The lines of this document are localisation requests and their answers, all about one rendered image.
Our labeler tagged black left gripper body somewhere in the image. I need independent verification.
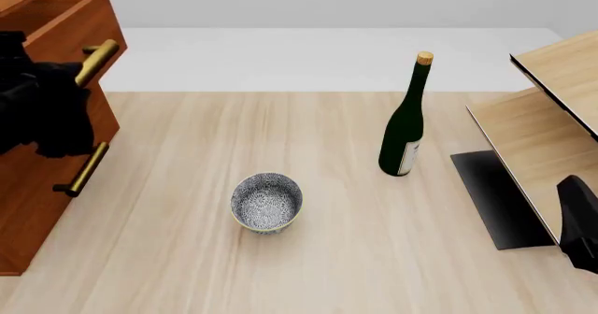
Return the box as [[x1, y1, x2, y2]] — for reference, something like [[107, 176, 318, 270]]
[[33, 60, 93, 160]]

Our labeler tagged dark green wine bottle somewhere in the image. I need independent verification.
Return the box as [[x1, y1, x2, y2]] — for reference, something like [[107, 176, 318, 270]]
[[377, 50, 435, 179]]

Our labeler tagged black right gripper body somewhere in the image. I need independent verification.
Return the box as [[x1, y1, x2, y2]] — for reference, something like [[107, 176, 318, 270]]
[[559, 235, 598, 272]]

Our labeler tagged brass drawer handle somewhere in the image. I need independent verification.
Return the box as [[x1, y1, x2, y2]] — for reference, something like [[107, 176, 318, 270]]
[[51, 140, 110, 199], [74, 39, 121, 88]]

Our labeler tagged wooden cabinet drawer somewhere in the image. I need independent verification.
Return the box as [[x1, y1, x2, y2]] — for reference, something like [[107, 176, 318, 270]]
[[0, 83, 121, 272], [0, 0, 129, 94]]

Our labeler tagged pale wooden shelf rack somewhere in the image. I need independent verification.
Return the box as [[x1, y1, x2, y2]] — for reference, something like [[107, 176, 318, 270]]
[[449, 29, 598, 251]]

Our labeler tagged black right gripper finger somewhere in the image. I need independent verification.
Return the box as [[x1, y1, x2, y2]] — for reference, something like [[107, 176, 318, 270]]
[[555, 174, 598, 246]]

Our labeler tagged patterned blue white bowl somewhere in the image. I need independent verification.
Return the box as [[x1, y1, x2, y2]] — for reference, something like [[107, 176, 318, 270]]
[[230, 171, 305, 237]]

